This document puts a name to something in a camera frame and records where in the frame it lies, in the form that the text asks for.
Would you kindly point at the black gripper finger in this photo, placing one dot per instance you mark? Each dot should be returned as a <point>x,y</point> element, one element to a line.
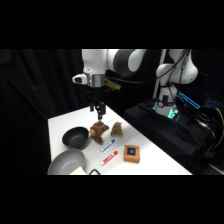
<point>100,112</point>
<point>91,108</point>

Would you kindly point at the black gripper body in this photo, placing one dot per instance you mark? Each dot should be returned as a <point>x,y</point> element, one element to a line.
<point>97,96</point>

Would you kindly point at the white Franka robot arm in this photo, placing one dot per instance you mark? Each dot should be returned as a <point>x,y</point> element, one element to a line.
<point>95,63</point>

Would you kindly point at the wooden block with blue centre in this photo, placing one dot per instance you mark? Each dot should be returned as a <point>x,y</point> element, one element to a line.
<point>131,154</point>

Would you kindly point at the dark brown plush bear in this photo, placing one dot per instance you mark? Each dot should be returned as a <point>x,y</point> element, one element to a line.
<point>97,131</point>

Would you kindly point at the tan plush toy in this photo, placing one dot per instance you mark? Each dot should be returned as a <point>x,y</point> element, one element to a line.
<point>117,129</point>

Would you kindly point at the black bowl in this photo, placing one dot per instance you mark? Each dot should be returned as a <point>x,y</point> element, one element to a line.
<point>76,137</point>

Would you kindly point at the blue and white marker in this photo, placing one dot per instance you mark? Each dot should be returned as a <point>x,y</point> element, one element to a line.
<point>107,145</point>

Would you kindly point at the red and white marker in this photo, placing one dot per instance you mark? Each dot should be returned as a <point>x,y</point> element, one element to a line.
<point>109,158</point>

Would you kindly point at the black curtain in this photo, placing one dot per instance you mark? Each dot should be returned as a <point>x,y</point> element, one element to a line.
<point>36,86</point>

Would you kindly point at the grey bowl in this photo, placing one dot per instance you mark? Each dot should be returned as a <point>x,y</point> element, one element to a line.
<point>66,162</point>

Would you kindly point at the pale yellow sponge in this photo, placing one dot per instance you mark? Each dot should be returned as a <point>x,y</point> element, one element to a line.
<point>78,171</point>

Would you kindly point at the black cloth covered stand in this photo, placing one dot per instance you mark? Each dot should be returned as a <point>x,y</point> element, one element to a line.
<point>173,136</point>

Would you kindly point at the blue lit strip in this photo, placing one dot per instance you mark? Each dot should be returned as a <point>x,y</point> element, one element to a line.
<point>188,100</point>

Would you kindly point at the tan wrist mount piece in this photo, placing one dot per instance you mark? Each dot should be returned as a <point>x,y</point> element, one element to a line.
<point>113,85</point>

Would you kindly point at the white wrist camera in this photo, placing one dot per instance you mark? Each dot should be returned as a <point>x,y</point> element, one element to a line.
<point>79,78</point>

